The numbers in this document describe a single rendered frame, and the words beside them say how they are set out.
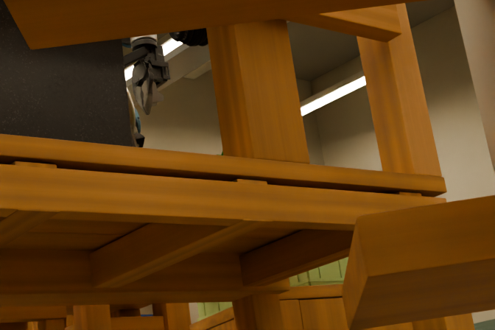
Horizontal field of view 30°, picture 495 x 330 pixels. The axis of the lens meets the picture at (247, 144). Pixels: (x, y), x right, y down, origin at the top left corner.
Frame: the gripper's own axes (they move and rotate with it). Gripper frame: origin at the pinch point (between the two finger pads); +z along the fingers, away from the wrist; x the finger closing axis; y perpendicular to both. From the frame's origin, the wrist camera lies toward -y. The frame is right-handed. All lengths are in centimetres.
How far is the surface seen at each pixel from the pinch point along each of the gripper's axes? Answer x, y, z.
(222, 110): -67, -27, 29
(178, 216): -74, -45, 53
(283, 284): -19, 23, 53
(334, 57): 501, 609, -331
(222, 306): 42, 49, 47
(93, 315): 9, -16, 54
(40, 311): 5, -33, 54
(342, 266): -4, 60, 44
